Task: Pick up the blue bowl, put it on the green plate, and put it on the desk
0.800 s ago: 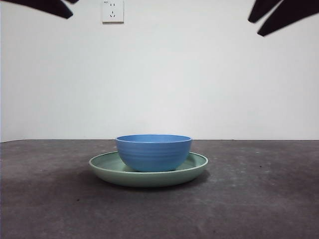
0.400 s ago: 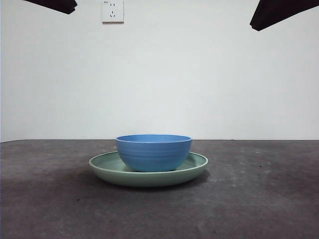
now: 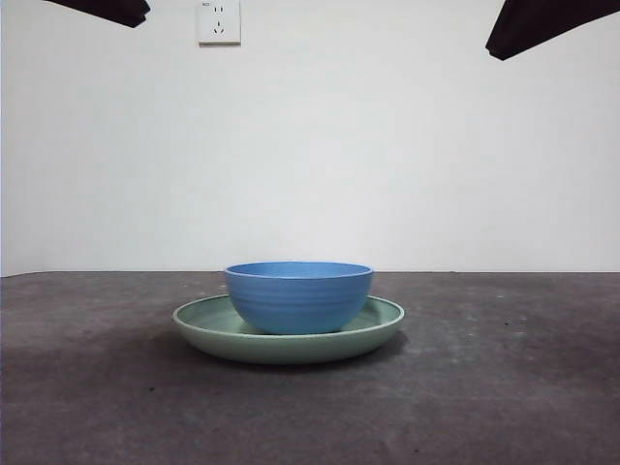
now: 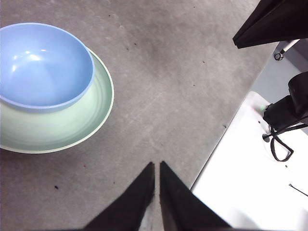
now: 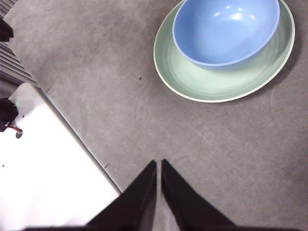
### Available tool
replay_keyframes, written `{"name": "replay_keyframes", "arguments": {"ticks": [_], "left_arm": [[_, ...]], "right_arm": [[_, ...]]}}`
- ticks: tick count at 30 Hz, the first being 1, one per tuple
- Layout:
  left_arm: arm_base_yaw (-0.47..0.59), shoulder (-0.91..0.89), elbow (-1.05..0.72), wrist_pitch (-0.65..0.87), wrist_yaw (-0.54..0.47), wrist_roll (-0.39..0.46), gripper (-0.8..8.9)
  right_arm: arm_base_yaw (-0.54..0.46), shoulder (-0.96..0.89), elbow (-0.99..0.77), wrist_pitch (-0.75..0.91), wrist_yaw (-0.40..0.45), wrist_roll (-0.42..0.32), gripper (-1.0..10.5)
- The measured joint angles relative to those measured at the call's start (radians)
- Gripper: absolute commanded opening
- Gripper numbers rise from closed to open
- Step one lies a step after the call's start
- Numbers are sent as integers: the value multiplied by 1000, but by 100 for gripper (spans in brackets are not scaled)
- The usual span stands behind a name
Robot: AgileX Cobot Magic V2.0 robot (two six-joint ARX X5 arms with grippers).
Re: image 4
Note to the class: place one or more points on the blue ribbed bowl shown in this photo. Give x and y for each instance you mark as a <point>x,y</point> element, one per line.
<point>43,77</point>

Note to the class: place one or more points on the green shallow plate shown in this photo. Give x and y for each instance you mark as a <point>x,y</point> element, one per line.
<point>60,127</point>

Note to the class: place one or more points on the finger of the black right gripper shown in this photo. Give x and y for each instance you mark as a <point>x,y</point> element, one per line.
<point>276,21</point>

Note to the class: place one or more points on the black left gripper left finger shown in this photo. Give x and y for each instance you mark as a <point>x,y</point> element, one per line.
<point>130,207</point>

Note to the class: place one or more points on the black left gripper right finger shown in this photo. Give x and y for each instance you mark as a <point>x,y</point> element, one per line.
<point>180,207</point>

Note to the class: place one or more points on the white stand leg with caster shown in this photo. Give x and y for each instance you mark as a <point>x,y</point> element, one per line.
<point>287,47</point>

